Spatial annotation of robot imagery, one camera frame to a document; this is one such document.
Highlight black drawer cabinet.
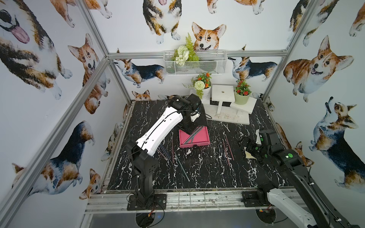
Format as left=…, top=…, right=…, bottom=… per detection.
left=195, top=104, right=208, bottom=127

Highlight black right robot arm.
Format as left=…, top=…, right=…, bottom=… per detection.
left=240, top=130, right=356, bottom=228

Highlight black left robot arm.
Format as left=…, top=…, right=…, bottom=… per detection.
left=126, top=94, right=207, bottom=211

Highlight yellow sticky note pad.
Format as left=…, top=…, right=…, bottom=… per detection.
left=245, top=151, right=256, bottom=159

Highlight red pencil right group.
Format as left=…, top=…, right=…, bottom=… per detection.
left=223, top=143, right=230, bottom=165

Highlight dark blue pencil left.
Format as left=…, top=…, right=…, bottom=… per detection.
left=159, top=144, right=173, bottom=163

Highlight white pot orange flowers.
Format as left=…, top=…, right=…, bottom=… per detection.
left=183, top=72, right=212, bottom=100

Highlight white wooden stand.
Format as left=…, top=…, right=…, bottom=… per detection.
left=202, top=85, right=257, bottom=125

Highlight green pot red flowers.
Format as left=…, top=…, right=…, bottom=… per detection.
left=234, top=80, right=252, bottom=105

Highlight green fern with white flowers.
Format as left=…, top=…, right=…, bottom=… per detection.
left=172, top=33, right=200, bottom=66

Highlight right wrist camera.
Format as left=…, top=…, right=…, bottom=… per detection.
left=255, top=129, right=261, bottom=145

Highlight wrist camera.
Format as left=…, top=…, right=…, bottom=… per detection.
left=191, top=112, right=200, bottom=122
left=255, top=129, right=261, bottom=145

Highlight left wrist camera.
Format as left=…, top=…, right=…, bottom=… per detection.
left=191, top=112, right=200, bottom=122

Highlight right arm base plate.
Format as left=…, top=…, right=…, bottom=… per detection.
left=241, top=189, right=270, bottom=208

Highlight white wire basket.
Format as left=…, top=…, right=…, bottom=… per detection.
left=163, top=50, right=228, bottom=75

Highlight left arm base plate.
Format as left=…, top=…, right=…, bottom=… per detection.
left=127, top=194, right=167, bottom=211

